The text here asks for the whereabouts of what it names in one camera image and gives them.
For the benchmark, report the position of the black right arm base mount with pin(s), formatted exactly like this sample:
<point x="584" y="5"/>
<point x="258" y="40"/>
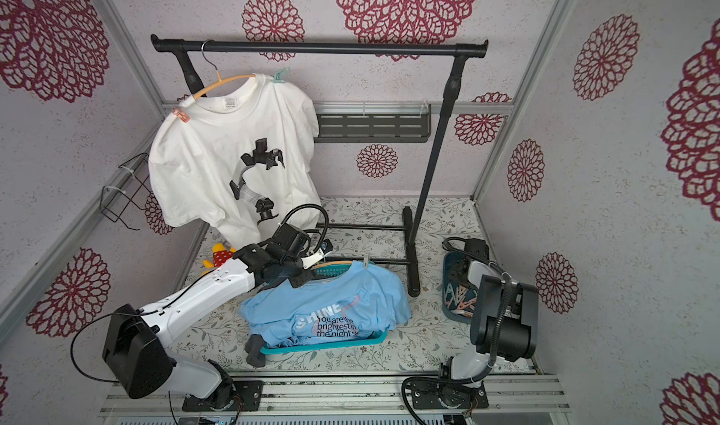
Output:
<point x="435" y="394"/>

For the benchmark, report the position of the wooden hanger with metal hook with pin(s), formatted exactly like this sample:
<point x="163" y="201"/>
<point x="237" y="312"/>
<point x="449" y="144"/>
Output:
<point x="221" y="81"/>

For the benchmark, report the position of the dark grey t-shirt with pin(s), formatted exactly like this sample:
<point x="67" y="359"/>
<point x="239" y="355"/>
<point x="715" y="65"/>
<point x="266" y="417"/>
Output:
<point x="254" y="346"/>

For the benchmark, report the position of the pink clothespin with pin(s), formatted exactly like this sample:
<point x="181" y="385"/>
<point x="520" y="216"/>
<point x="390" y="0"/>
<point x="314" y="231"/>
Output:
<point x="181" y="114"/>

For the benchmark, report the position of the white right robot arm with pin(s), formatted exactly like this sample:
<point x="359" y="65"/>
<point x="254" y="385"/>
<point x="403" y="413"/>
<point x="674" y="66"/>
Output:
<point x="502" y="312"/>

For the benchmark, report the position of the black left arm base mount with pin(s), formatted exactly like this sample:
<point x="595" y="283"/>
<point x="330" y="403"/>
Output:
<point x="243" y="396"/>

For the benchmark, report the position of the black clothes rack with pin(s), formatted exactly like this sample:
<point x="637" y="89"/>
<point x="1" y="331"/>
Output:
<point x="460" y="53"/>

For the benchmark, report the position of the teal perforated tray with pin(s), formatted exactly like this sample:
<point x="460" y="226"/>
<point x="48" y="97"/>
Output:
<point x="375" y="338"/>

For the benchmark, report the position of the yellow plush toy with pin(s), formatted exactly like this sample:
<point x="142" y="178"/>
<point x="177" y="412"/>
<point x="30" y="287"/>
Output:
<point x="220" y="254"/>

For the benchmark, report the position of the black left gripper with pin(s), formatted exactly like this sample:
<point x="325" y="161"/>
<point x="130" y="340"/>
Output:
<point x="304" y="279"/>

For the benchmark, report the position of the mint green clothespin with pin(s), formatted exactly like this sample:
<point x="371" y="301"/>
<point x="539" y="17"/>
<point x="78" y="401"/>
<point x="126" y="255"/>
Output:
<point x="279" y="77"/>

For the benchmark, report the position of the black wire wall rack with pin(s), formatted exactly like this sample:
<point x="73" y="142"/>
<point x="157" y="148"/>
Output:
<point x="116" y="198"/>

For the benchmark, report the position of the light blue t-shirt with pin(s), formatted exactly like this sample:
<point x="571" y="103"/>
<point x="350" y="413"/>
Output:
<point x="349" y="307"/>

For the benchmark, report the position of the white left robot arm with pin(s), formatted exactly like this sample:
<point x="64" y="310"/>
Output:
<point x="137" y="340"/>

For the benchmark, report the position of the teal plastic clothespin bin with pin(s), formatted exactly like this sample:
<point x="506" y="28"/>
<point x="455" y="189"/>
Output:
<point x="458" y="293"/>

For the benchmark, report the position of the black wall shelf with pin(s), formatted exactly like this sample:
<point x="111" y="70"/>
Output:
<point x="374" y="123"/>

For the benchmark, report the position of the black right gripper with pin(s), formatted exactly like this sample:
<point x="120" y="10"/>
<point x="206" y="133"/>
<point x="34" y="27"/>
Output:
<point x="470" y="251"/>

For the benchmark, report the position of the white t-shirt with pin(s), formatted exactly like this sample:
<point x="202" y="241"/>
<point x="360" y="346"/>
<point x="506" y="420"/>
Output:
<point x="241" y="163"/>

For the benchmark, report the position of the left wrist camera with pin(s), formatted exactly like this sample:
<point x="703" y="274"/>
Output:
<point x="326" y="247"/>

